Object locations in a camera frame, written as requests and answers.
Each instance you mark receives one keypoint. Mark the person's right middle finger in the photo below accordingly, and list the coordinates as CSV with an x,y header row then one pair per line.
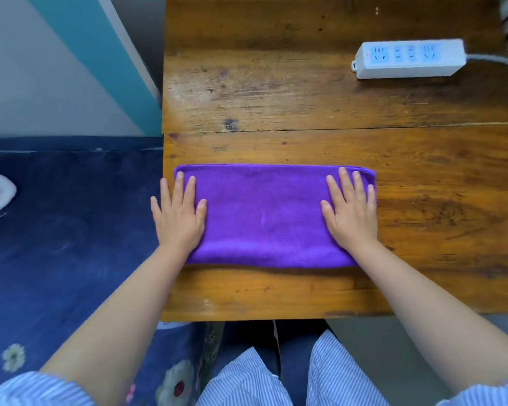
x,y
346,183

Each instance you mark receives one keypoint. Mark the person's right hand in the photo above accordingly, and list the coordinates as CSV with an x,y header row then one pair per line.
x,y
352,221

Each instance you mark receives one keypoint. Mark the person's right little finger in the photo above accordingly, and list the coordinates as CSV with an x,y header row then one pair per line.
x,y
371,196

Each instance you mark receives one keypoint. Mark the dark blue trousers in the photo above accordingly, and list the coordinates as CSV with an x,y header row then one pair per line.
x,y
279,346

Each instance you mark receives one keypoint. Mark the person's left hand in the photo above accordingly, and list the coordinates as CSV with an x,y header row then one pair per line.
x,y
178,226

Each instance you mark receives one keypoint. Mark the person's left thumb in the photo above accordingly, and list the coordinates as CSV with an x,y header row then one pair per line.
x,y
201,212

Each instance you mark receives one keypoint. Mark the person's left little finger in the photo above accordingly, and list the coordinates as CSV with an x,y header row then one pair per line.
x,y
155,207

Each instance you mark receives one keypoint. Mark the person's left middle finger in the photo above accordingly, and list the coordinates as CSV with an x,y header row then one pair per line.
x,y
178,186

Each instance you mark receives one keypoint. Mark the purple towel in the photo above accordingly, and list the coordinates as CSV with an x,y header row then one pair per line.
x,y
266,215

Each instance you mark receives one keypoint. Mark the white power strip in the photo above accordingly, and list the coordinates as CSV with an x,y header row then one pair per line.
x,y
410,58

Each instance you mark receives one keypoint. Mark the person's right thumb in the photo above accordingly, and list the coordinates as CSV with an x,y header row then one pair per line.
x,y
328,213

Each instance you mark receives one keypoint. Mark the dark blue floral bedsheet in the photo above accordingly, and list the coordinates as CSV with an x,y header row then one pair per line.
x,y
67,257

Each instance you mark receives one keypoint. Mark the person's left forearm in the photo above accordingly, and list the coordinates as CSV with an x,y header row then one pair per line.
x,y
122,317

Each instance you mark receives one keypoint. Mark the striped blue white shirt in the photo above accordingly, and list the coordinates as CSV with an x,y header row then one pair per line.
x,y
279,376

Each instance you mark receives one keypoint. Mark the person's right forearm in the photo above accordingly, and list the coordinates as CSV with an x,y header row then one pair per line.
x,y
431,312

